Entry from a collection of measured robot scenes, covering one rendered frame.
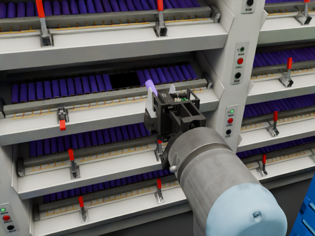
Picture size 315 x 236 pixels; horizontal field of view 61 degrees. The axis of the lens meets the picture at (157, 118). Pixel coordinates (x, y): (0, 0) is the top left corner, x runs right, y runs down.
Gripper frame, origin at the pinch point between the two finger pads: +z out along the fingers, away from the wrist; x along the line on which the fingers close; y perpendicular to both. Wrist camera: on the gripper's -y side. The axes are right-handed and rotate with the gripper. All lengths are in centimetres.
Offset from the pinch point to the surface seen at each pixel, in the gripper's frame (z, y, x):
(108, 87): 19.7, -4.6, 8.0
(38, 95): 20.0, -4.4, 26.6
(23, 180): 14.5, -28.1, 35.5
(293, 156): 17, -46, -67
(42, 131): 12.0, -10.7, 26.6
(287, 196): 10, -61, -62
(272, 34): 13.3, 8.5, -37.8
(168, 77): 20.7, -4.3, -10.2
